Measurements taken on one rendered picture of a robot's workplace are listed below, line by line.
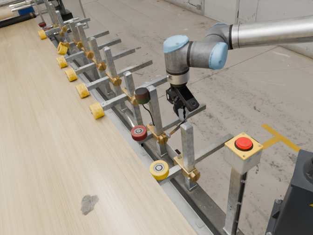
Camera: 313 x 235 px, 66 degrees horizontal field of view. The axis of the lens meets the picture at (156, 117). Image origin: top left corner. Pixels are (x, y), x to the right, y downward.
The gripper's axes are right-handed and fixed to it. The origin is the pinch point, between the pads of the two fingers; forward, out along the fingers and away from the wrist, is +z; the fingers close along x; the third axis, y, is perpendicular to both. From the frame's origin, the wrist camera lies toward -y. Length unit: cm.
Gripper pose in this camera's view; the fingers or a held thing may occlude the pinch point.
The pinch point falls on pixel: (184, 119)
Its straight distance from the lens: 108.9
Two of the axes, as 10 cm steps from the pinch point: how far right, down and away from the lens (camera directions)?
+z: 1.3, 7.4, 6.6
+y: -5.2, -5.1, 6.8
